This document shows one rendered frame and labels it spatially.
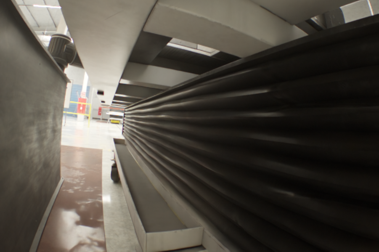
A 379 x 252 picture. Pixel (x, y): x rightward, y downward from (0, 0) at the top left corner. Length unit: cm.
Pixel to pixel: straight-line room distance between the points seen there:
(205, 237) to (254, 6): 45
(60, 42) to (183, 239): 160
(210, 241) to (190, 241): 4
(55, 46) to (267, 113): 161
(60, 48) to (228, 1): 154
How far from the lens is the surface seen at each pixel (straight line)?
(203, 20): 24
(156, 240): 42
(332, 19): 52
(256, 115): 31
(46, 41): 1594
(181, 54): 69
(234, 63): 37
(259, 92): 31
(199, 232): 44
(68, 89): 879
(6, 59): 67
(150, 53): 58
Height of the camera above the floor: 65
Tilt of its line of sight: 4 degrees up
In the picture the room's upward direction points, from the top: 5 degrees clockwise
